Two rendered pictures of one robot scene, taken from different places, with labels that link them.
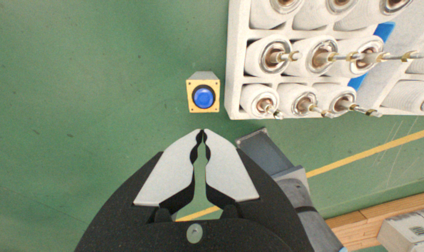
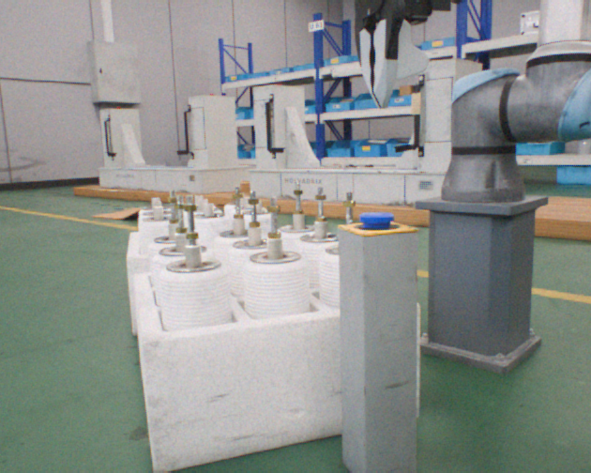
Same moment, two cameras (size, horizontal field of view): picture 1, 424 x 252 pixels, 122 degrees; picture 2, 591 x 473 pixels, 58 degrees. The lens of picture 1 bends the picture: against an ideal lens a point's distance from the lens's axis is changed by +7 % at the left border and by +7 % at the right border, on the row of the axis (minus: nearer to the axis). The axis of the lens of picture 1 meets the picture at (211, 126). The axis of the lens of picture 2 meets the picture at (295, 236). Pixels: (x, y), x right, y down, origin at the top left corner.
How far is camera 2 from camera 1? 0.62 m
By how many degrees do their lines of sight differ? 71
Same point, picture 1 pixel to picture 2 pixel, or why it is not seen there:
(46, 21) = not seen: outside the picture
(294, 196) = (459, 171)
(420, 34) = not seen: hidden behind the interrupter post
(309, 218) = (461, 137)
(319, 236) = (462, 114)
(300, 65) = not seen: hidden behind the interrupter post
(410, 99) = (264, 222)
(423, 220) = (409, 194)
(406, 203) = (401, 216)
